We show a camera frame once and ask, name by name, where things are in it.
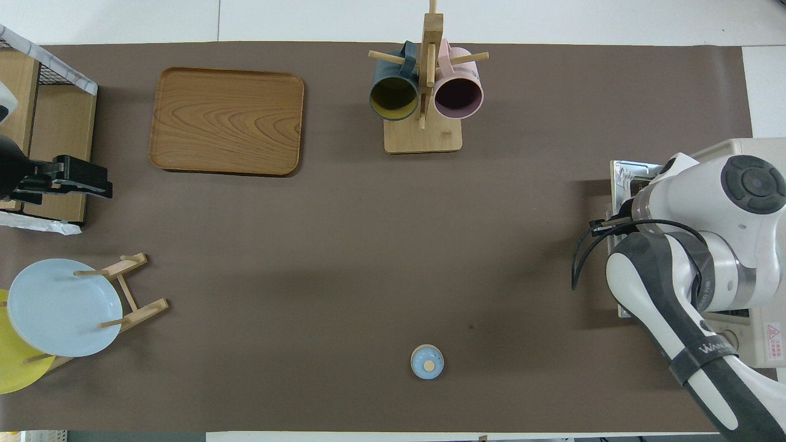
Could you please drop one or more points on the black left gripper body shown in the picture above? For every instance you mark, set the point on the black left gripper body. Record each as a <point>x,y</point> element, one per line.
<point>15,166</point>

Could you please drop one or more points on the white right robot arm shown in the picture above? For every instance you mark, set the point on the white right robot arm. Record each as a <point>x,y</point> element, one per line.
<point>694,196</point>

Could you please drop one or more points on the beige toaster oven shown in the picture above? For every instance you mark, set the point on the beige toaster oven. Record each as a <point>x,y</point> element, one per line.
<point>752,334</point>

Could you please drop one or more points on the light blue plate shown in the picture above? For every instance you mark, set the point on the light blue plate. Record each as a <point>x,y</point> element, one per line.
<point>61,310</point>

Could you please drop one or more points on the wooden plate rack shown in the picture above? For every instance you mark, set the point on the wooden plate rack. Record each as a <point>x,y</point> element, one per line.
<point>138,310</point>

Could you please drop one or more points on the brown wooden tray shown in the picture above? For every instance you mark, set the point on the brown wooden tray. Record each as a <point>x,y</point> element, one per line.
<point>227,121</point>

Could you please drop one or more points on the yellow plate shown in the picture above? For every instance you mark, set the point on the yellow plate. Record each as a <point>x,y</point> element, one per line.
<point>15,368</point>

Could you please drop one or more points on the brown table mat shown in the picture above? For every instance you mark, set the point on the brown table mat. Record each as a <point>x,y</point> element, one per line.
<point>368,245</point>

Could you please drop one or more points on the dark blue mug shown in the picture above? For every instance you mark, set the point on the dark blue mug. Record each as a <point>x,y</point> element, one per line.
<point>393,98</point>

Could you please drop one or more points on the wooden mug tree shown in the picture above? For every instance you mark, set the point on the wooden mug tree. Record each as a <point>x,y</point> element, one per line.
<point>424,135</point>

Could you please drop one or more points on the pink mug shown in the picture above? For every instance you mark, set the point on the pink mug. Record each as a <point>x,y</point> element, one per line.
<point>459,97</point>

